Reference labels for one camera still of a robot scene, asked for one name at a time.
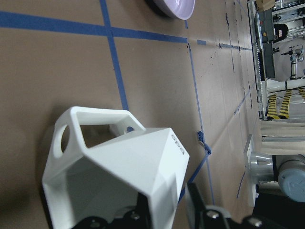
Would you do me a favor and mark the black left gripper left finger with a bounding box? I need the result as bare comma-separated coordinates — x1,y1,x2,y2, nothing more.
73,192,153,229

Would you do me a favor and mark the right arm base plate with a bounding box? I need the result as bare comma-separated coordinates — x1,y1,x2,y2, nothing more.
244,135,257,207

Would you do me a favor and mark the white faceted cup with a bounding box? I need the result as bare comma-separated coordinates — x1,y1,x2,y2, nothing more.
42,106,189,229

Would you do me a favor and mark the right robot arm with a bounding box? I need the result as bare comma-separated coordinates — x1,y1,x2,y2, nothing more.
249,151,305,203

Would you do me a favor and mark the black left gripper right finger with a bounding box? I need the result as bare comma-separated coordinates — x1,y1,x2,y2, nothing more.
185,183,283,229

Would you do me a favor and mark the lavender plate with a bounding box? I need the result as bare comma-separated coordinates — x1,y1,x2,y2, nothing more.
145,0,195,20

